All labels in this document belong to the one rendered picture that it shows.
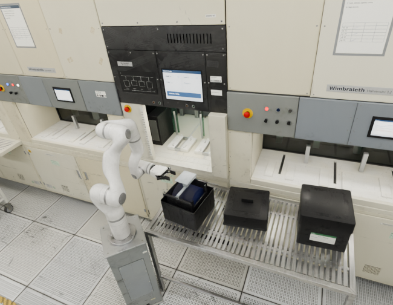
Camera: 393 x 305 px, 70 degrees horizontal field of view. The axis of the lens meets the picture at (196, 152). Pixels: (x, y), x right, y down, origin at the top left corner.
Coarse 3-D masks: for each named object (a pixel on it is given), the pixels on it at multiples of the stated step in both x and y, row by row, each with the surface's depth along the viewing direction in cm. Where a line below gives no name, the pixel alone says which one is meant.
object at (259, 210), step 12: (240, 192) 201; (252, 192) 200; (264, 192) 199; (228, 204) 192; (240, 204) 191; (252, 204) 190; (264, 204) 190; (228, 216) 185; (240, 216) 183; (252, 216) 182; (264, 216) 181; (252, 228) 185; (264, 228) 182
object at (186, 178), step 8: (184, 176) 186; (192, 176) 185; (176, 184) 197; (184, 184) 180; (192, 184) 202; (200, 184) 197; (168, 192) 190; (168, 200) 191; (176, 200) 186; (184, 200) 181; (192, 200) 181; (200, 200) 191; (184, 208) 186; (192, 208) 184
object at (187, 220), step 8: (208, 192) 203; (208, 200) 193; (168, 208) 191; (176, 208) 186; (200, 208) 184; (208, 208) 196; (168, 216) 196; (176, 216) 191; (184, 216) 185; (192, 216) 181; (200, 216) 188; (184, 224) 190; (192, 224) 185; (200, 224) 191
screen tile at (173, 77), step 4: (164, 76) 190; (168, 76) 189; (172, 76) 187; (176, 76) 186; (180, 76) 185; (172, 80) 189; (176, 80) 188; (180, 80) 187; (168, 84) 192; (172, 84) 191; (176, 84) 190; (180, 84) 188; (168, 88) 194; (172, 88) 193; (176, 88) 191; (180, 88) 190
